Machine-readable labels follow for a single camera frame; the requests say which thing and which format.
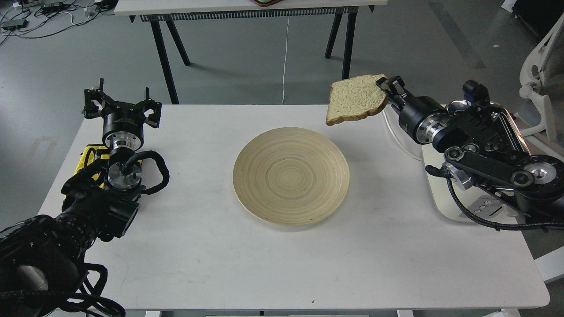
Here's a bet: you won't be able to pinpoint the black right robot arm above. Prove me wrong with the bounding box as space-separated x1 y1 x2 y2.
375 76 564 232

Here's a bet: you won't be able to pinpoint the round bamboo plate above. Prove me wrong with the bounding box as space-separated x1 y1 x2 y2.
232 127 350 226

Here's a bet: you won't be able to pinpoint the brown object on background table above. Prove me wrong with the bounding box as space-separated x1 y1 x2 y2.
252 0 282 7

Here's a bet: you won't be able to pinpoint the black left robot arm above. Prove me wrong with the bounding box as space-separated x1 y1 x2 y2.
0 80 170 317

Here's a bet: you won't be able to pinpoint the slice of bread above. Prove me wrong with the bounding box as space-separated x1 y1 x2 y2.
326 74 388 126

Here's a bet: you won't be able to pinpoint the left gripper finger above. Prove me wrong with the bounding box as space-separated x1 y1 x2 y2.
135 88 163 129
83 79 115 120

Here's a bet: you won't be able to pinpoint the chrome two-slot toaster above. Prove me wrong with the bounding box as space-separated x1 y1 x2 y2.
446 100 530 154

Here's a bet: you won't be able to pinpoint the white hanging cable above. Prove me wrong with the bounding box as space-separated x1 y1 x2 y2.
281 16 289 105

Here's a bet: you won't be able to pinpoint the background white table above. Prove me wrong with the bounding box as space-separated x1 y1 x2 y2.
113 0 387 104

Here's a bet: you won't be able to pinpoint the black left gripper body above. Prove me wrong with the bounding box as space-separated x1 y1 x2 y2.
101 102 145 150

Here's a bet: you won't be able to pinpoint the white office chair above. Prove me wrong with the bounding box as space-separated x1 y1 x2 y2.
519 15 564 161

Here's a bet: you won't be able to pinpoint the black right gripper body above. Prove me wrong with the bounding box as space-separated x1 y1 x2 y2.
398 96 451 145

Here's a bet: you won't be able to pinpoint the white toaster power cord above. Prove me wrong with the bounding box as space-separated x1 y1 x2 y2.
381 109 424 161

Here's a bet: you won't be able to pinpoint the floor cables and power strips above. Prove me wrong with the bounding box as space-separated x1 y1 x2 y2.
0 0 119 44

